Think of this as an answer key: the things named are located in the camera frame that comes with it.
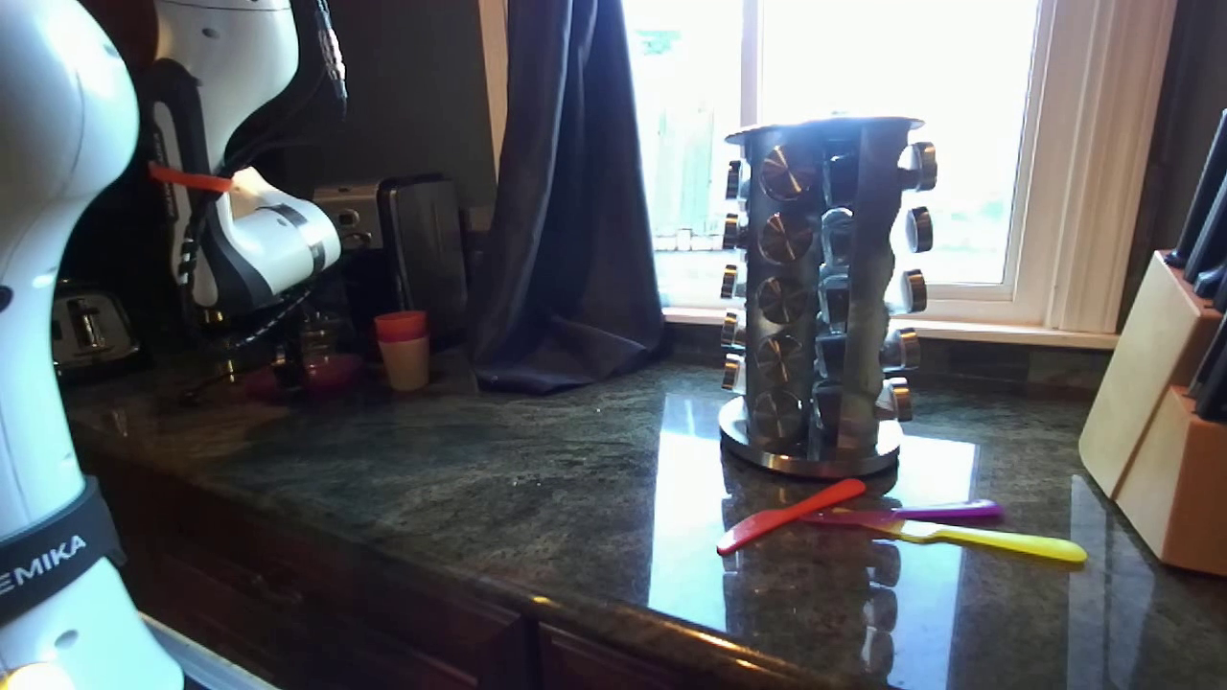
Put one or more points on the metal revolving spice rack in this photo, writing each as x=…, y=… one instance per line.
x=818, y=292

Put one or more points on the yellow plastic knife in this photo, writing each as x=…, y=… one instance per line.
x=998, y=540

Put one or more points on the yellow plastic cup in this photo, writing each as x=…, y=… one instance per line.
x=404, y=364

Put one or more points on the orange plastic knife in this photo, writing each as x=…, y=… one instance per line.
x=792, y=515

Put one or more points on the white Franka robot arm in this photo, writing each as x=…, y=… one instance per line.
x=50, y=253

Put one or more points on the purple plastic knife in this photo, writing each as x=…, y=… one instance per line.
x=960, y=512

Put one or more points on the orange plastic cup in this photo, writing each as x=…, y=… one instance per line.
x=400, y=328

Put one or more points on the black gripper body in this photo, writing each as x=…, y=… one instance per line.
x=262, y=332

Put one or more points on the dark grey curtain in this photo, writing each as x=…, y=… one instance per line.
x=570, y=193

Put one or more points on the wooden knife block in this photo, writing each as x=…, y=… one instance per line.
x=1153, y=406

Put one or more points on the silver toaster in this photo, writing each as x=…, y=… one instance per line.
x=94, y=332

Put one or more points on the white window frame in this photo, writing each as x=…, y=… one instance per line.
x=1087, y=167

